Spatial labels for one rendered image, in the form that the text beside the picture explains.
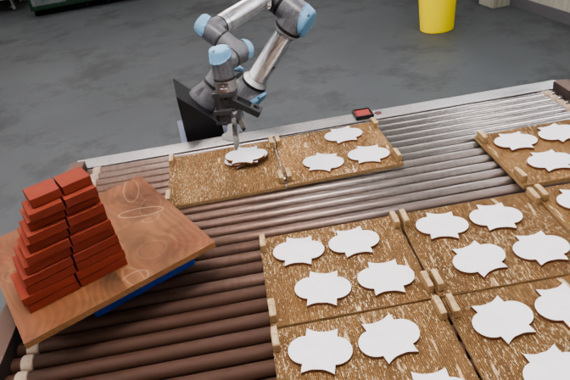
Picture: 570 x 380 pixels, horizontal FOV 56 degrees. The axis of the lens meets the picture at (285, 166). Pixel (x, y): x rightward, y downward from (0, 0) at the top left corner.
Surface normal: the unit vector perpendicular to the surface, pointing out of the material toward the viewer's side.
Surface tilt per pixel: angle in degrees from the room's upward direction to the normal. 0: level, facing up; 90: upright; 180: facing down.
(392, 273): 0
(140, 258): 0
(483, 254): 0
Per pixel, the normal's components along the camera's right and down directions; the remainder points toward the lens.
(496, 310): -0.12, -0.86
